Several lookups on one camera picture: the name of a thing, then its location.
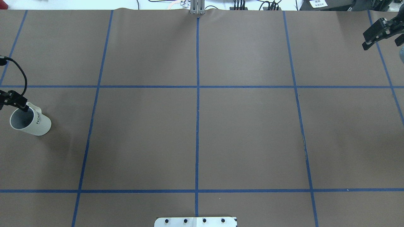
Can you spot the white ribbed plastic cup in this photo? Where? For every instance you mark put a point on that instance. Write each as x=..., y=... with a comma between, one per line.
x=33, y=121

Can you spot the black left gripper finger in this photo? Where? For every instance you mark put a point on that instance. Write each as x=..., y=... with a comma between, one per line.
x=20, y=103

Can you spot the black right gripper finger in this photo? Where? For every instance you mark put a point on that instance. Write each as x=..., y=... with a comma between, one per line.
x=376, y=31
x=372, y=42

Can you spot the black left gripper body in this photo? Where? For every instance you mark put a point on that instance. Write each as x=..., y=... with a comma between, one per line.
x=12, y=98

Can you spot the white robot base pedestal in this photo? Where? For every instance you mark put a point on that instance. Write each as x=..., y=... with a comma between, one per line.
x=196, y=222

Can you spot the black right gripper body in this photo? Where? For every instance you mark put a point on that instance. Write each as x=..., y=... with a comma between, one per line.
x=385, y=26

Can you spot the aluminium frame post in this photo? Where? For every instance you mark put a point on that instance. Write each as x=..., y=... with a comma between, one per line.
x=197, y=7

